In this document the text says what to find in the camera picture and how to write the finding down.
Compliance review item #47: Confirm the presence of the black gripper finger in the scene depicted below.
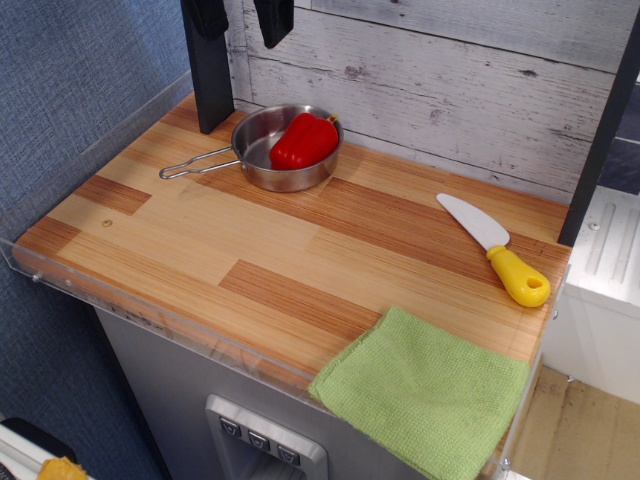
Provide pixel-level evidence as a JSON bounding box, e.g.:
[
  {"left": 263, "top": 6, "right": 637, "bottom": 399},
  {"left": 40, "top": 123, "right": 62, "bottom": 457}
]
[
  {"left": 254, "top": 0, "right": 294, "bottom": 49},
  {"left": 182, "top": 0, "right": 229, "bottom": 39}
]

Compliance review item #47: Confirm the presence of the red toy capsicum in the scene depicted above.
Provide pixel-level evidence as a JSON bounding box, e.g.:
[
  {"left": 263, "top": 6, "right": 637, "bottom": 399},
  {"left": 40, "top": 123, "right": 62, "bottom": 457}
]
[{"left": 269, "top": 113, "right": 339, "bottom": 171}]

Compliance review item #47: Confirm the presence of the steel pan with wire handle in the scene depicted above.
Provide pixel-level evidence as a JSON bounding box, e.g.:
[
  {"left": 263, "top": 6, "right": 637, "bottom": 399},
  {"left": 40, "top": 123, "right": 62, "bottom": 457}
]
[{"left": 159, "top": 104, "right": 344, "bottom": 193}]

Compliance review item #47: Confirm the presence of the grey toy cabinet front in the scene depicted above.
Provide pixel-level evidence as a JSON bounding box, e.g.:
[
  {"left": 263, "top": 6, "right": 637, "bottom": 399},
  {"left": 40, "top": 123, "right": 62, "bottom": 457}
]
[{"left": 97, "top": 310, "right": 420, "bottom": 479}]

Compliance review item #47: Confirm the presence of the green woven cloth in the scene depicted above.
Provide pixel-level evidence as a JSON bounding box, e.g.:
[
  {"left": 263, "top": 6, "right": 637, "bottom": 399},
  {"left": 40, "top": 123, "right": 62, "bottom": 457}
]
[{"left": 308, "top": 307, "right": 530, "bottom": 479}]

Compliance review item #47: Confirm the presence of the silver button dispenser panel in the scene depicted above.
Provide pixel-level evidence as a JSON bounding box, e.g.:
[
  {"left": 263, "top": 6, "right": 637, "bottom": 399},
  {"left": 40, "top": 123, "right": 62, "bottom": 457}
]
[{"left": 205, "top": 394, "right": 329, "bottom": 479}]

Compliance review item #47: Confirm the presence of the white ridged side counter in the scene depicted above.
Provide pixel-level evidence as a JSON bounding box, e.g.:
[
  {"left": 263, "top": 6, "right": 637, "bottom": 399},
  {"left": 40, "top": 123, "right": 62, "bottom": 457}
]
[{"left": 541, "top": 186, "right": 639, "bottom": 403}]

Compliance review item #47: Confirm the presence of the black yellow object at corner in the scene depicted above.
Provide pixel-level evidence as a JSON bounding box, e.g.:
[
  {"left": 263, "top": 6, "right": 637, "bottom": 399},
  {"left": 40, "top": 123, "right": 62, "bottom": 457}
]
[{"left": 1, "top": 418, "right": 91, "bottom": 479}]

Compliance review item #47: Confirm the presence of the clear acrylic edge guard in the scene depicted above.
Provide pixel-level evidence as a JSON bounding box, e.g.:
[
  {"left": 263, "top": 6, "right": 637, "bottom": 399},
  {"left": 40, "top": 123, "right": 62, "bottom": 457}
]
[{"left": 0, "top": 69, "right": 572, "bottom": 480}]

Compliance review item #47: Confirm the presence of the left dark frame post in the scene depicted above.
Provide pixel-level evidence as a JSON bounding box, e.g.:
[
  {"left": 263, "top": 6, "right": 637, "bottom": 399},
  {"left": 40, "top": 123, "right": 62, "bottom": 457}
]
[{"left": 181, "top": 1, "right": 234, "bottom": 134}]

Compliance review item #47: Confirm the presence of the dark frame post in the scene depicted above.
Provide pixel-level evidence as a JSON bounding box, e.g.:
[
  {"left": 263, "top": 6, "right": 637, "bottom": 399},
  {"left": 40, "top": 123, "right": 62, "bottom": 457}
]
[
  {"left": 181, "top": 1, "right": 234, "bottom": 134},
  {"left": 557, "top": 13, "right": 639, "bottom": 247}
]

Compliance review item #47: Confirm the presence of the right dark frame post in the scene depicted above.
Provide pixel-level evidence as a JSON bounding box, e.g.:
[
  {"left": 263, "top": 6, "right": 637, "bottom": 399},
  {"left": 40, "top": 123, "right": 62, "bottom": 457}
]
[{"left": 557, "top": 13, "right": 639, "bottom": 247}]

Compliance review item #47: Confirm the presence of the toy knife yellow handle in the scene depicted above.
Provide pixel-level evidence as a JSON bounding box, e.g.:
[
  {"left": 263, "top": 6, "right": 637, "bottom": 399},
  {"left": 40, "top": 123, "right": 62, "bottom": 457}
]
[{"left": 436, "top": 193, "right": 551, "bottom": 308}]

